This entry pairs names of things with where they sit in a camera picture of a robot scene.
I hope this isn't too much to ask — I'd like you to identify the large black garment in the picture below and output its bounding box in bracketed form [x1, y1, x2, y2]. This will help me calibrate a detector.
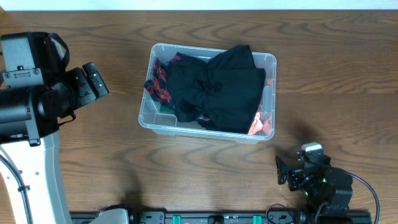
[165, 45, 266, 134]

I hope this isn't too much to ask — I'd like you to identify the red navy plaid shirt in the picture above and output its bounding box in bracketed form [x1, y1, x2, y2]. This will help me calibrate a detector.
[144, 52, 188, 111]

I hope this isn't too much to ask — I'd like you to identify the dark green garment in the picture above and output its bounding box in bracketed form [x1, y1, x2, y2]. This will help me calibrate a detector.
[160, 105, 175, 114]

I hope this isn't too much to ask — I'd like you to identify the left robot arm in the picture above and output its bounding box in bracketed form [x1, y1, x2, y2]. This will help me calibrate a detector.
[1, 62, 128, 223]

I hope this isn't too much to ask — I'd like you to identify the pink salmon printed shirt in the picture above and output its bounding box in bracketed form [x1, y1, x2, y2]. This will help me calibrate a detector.
[248, 79, 272, 136]

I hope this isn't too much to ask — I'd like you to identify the clear plastic storage container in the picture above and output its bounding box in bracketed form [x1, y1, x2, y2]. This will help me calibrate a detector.
[138, 43, 277, 144]

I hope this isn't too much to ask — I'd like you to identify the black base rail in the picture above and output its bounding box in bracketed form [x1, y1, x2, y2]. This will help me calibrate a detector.
[70, 211, 373, 224]

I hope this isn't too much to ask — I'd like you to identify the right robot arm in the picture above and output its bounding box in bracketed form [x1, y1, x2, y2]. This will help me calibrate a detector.
[275, 156, 353, 217]

